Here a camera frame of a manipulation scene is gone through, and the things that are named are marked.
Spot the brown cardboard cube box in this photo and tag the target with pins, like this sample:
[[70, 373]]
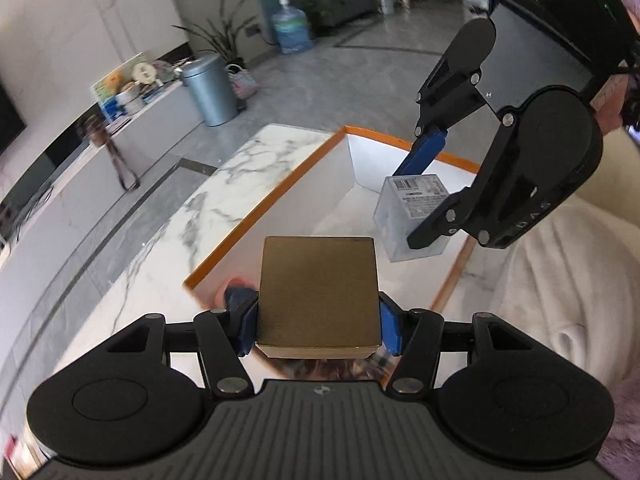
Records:
[[318, 298]]

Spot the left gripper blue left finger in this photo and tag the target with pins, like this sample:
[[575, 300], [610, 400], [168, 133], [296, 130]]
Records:
[[242, 305]]

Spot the picture board with toys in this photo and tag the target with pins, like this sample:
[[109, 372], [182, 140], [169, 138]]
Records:
[[128, 89]]

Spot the white tv console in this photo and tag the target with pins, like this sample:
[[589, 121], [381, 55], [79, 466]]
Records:
[[88, 188]]

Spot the pastel woven basket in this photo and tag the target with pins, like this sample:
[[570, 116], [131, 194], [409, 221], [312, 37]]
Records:
[[243, 83]]

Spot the green potted plant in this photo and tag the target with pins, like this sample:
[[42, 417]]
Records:
[[222, 36]]

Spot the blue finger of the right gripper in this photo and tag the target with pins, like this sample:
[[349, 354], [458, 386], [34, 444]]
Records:
[[428, 144]]

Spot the blue water jug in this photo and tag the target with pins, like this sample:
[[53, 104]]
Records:
[[292, 29]]

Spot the clear plastic box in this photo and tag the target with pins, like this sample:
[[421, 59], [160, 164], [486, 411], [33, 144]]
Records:
[[404, 203]]

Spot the orange storage box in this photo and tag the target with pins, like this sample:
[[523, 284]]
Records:
[[334, 192]]

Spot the photo card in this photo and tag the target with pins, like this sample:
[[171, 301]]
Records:
[[378, 367]]

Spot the pink dispenser jar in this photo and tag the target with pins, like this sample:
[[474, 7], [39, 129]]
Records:
[[225, 289]]

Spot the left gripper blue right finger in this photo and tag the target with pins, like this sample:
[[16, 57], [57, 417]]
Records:
[[390, 318]]

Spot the black television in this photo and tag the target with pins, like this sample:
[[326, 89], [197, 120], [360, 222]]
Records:
[[11, 123]]

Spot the grey metal trash can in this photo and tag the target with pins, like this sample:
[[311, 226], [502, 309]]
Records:
[[209, 84]]

